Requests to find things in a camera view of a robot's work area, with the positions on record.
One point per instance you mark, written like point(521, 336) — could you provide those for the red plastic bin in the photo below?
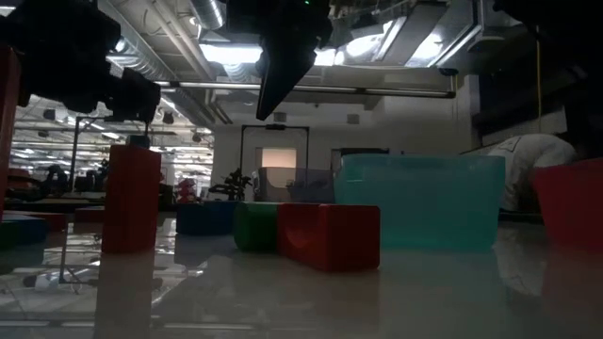
point(572, 207)

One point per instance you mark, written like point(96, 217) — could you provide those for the blue rectangular block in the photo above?
point(23, 230)
point(202, 219)

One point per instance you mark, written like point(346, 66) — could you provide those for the green cylinder block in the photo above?
point(254, 226)

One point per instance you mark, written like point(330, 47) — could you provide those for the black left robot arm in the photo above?
point(56, 47)

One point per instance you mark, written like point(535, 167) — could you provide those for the black metal frame rig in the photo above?
point(74, 155)

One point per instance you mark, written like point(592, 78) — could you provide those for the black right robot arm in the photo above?
point(584, 28)

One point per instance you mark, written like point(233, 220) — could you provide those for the bright ceiling light panel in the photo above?
point(226, 54)

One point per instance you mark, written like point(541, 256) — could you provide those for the dark monitor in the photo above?
point(358, 150)

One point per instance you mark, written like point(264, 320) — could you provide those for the silver round air duct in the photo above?
point(207, 11)

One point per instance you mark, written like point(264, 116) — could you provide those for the grey plastic bin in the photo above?
point(273, 183)

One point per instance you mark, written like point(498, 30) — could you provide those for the green translucent bin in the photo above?
point(424, 198)

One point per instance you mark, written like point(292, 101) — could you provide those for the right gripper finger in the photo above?
point(280, 75)

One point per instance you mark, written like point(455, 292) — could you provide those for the person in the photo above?
point(527, 155)

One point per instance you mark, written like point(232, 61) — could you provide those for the dark background robot arm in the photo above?
point(233, 186)

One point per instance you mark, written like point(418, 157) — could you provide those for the white door black frame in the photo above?
point(278, 141)

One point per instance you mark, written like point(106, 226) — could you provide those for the red background machine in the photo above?
point(186, 190)

